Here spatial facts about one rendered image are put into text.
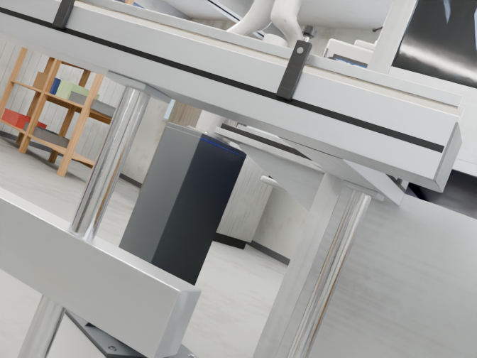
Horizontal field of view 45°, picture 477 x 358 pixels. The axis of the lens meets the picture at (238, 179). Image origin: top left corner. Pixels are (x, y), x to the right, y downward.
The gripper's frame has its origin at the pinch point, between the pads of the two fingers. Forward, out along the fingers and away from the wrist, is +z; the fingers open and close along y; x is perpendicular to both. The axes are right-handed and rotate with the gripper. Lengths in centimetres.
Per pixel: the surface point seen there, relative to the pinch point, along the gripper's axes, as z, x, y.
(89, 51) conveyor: 5, -13, -95
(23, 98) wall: 31, 631, 506
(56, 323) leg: 53, -25, -89
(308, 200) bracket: 15.4, -32.5, -2.9
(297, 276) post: 37, -41, -13
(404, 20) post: -43, -42, -13
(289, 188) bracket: 14.0, -25.4, -2.9
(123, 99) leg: 11, -22, -91
